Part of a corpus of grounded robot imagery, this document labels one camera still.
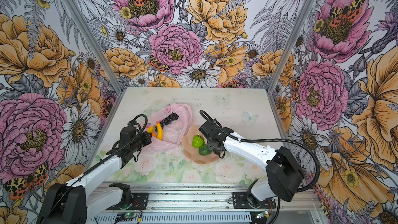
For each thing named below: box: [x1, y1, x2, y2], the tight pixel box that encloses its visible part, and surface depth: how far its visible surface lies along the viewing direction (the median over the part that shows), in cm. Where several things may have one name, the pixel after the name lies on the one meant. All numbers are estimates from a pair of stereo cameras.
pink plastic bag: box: [140, 103, 193, 153], surface depth 98 cm
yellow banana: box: [155, 122, 164, 141], surface depth 97 cm
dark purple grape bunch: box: [154, 112, 179, 131], surface depth 102 cm
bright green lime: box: [191, 134, 205, 149], surface depth 89 cm
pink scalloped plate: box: [181, 124, 220, 164], surface depth 90 cm
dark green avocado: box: [198, 144, 212, 157], surface depth 88 cm
